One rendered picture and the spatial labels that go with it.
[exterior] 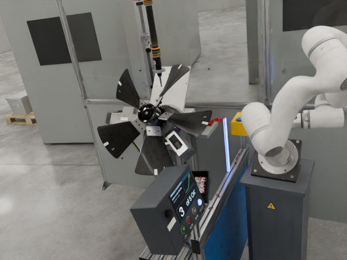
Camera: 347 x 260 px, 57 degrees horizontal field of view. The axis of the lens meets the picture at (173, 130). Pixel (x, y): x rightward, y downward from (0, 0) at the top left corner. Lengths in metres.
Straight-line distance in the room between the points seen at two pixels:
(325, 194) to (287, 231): 0.99
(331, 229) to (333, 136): 0.78
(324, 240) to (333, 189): 0.39
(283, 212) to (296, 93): 0.72
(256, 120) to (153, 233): 0.58
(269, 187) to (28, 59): 3.66
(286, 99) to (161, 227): 0.60
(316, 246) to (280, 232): 0.93
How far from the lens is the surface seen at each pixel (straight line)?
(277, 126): 1.21
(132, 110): 2.12
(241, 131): 1.94
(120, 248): 2.77
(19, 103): 6.26
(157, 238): 1.07
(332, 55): 1.07
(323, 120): 1.47
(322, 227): 2.83
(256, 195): 1.66
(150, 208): 1.00
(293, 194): 1.58
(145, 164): 1.76
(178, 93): 2.09
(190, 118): 1.76
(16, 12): 4.50
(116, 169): 3.32
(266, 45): 2.25
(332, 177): 2.59
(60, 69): 4.34
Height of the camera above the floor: 1.85
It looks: 24 degrees down
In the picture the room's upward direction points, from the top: 9 degrees counter-clockwise
